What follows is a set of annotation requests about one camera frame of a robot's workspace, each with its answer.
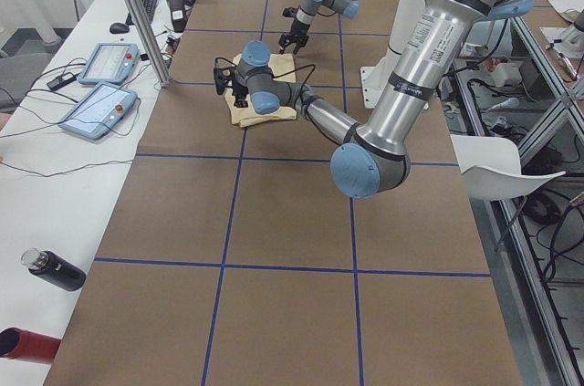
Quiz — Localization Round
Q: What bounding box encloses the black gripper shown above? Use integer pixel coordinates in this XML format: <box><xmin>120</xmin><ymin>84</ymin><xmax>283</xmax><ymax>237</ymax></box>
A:
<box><xmin>231</xmin><ymin>76</ymin><xmax>248</xmax><ymax>108</ymax></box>
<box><xmin>278</xmin><ymin>23</ymin><xmax>309</xmax><ymax>55</ymax></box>

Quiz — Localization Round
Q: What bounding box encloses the cream long-sleeve printed shirt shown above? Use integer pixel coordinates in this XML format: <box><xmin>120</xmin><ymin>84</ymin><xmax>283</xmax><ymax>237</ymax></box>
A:
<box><xmin>224</xmin><ymin>54</ymin><xmax>297</xmax><ymax>128</ymax></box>

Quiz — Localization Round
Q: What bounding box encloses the far blue teach pendant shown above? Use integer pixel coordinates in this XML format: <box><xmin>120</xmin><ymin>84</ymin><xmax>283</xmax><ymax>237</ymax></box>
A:
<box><xmin>77</xmin><ymin>42</ymin><xmax>140</xmax><ymax>86</ymax></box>

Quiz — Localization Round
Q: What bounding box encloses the blue teach pendant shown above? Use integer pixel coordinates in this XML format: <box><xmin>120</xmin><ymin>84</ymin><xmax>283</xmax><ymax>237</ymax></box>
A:
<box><xmin>58</xmin><ymin>82</ymin><xmax>138</xmax><ymax>141</ymax></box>
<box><xmin>77</xmin><ymin>42</ymin><xmax>140</xmax><ymax>86</ymax></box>

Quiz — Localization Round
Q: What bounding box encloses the near blue teach pendant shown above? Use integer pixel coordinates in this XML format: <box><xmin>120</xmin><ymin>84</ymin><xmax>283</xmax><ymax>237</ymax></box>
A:
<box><xmin>58</xmin><ymin>82</ymin><xmax>138</xmax><ymax>141</ymax></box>

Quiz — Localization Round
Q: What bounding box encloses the black computer mouse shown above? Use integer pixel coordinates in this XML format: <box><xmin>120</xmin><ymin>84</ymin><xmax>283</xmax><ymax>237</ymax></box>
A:
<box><xmin>109</xmin><ymin>22</ymin><xmax>130</xmax><ymax>35</ymax></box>

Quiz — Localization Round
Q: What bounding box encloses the small black device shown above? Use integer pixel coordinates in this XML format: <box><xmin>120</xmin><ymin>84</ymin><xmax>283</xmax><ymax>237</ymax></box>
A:
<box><xmin>47</xmin><ymin>73</ymin><xmax>77</xmax><ymax>91</ymax></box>

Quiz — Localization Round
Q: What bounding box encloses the white plastic chair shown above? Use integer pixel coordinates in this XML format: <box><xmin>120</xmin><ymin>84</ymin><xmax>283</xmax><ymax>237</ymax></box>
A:
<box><xmin>451</xmin><ymin>135</ymin><xmax>566</xmax><ymax>201</ymax></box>

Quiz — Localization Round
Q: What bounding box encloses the black water bottle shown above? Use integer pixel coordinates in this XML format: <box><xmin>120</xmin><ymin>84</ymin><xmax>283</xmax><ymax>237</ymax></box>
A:
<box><xmin>21</xmin><ymin>248</ymin><xmax>86</xmax><ymax>291</ymax></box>

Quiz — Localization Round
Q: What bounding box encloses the red bottle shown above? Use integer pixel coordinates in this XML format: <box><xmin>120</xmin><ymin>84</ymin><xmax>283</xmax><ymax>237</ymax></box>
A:
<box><xmin>1</xmin><ymin>328</ymin><xmax>61</xmax><ymax>364</ymax></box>

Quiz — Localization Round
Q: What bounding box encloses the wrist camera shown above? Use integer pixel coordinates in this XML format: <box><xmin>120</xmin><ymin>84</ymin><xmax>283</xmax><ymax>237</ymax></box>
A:
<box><xmin>214</xmin><ymin>66</ymin><xmax>234</xmax><ymax>96</ymax></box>
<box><xmin>282</xmin><ymin>7</ymin><xmax>297</xmax><ymax>18</ymax></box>

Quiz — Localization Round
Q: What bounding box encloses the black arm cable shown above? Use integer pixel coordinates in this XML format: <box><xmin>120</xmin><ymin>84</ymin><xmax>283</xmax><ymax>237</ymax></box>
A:
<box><xmin>214</xmin><ymin>56</ymin><xmax>317</xmax><ymax>95</ymax></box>

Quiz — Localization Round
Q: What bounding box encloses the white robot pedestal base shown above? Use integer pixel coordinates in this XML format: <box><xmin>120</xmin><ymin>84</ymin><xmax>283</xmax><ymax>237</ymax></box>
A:
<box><xmin>360</xmin><ymin>0</ymin><xmax>425</xmax><ymax>109</ymax></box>

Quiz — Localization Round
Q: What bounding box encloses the aluminium frame post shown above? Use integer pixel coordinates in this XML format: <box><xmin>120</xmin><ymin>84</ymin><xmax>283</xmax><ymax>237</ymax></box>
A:
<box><xmin>124</xmin><ymin>0</ymin><xmax>171</xmax><ymax>88</ymax></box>

